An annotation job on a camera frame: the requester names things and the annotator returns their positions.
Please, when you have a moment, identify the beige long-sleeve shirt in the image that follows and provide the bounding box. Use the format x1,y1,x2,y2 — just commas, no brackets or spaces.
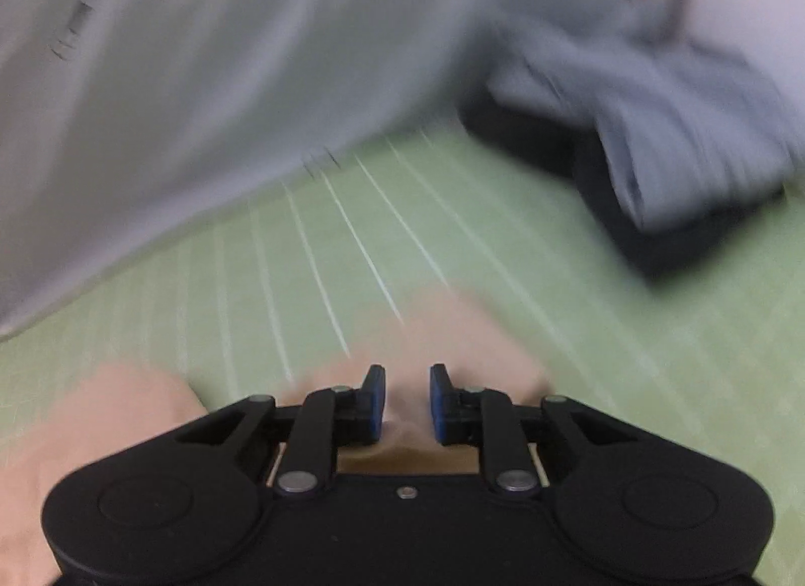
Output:
2,287,554,584

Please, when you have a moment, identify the green grid mat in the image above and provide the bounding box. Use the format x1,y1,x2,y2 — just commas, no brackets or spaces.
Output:
2,125,803,584

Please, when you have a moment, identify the black folded garment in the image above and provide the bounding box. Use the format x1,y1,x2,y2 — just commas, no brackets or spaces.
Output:
458,91,784,283

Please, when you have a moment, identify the grey-blue folded garment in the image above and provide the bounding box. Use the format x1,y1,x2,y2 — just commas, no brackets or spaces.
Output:
489,18,803,232

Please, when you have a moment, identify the grey carrot-print backdrop cloth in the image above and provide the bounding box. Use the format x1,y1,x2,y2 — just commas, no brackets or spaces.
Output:
2,0,681,335

